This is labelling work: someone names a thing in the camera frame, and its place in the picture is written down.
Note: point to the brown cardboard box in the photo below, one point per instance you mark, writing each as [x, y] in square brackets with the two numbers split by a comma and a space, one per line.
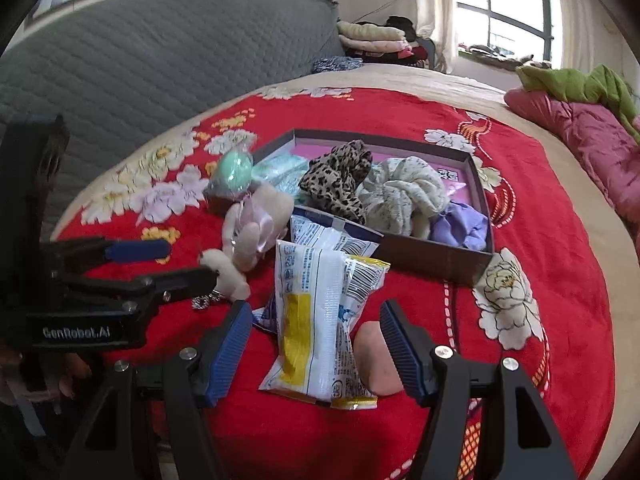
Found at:
[425, 260]

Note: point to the grey quilted headboard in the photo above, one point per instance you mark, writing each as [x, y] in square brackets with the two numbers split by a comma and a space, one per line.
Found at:
[150, 85]

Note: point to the stack of folded clothes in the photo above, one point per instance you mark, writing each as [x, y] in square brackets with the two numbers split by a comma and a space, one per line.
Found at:
[370, 35]

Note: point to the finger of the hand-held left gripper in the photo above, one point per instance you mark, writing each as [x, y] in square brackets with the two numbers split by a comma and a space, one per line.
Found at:
[185, 282]
[140, 251]

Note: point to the yellow white tissue pack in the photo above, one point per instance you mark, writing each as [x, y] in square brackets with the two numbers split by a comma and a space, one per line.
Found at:
[310, 320]

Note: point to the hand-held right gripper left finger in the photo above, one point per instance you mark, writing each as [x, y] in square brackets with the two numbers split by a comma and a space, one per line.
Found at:
[230, 355]

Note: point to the red floral blanket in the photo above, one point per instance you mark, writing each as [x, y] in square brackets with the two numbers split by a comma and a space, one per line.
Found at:
[560, 240]

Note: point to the blue patterned cloth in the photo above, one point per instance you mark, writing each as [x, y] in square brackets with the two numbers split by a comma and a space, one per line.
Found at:
[335, 64]

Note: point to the pink quilt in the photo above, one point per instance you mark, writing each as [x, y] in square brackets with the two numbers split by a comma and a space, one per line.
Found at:
[590, 135]

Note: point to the window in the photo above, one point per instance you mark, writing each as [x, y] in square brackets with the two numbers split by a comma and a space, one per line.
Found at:
[515, 0]

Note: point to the pink dressed rabbit plush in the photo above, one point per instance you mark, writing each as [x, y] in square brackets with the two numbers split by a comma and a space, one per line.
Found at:
[255, 240]

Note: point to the person's left hand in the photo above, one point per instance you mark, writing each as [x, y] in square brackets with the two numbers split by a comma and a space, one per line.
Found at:
[70, 375]

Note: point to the purple scrunchie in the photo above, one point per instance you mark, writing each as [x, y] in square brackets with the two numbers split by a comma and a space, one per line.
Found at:
[460, 227]

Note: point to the clothes on windowsill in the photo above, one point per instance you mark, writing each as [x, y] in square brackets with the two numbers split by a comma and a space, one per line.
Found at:
[490, 57]

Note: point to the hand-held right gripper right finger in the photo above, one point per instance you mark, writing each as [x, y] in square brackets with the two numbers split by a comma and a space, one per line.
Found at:
[400, 355]

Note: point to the green cloth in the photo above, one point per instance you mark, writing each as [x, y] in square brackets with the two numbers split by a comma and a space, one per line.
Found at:
[565, 82]

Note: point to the leopard print scrunchie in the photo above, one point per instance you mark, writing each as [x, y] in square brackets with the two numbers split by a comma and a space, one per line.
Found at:
[335, 180]

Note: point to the cream floral scrunchie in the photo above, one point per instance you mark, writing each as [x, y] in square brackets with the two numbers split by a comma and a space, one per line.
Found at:
[400, 195]

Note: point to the green sponge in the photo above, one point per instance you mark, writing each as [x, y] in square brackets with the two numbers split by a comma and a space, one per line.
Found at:
[232, 170]

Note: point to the beige round sponge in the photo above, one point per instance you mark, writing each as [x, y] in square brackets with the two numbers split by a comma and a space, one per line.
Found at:
[372, 360]

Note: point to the white green wet wipe pack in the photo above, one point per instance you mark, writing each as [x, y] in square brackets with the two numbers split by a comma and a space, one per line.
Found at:
[325, 237]

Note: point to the pale curtain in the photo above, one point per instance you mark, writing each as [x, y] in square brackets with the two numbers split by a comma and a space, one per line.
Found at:
[430, 0]
[585, 10]

